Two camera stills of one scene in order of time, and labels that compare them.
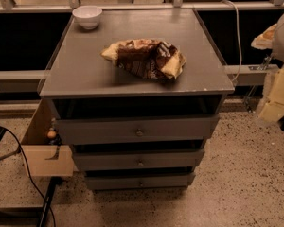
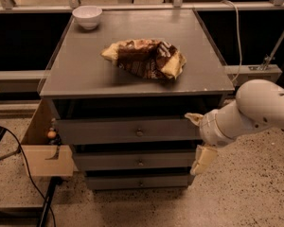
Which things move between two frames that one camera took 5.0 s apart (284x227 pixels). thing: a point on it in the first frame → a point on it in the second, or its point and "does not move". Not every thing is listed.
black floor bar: (26, 216) does not move
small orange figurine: (54, 138) does not move
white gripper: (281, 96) → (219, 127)
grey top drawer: (137, 130) does not move
